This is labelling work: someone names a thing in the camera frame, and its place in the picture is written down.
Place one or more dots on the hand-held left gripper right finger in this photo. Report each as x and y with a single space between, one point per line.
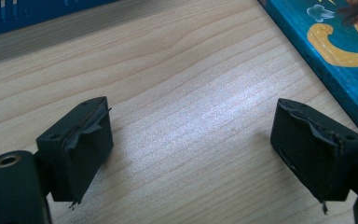
317 155

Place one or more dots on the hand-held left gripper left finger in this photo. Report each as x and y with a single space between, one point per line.
74 155

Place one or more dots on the blue picture book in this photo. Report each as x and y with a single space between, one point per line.
348 34

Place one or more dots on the blue plastic file rack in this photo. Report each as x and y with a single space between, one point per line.
43 15

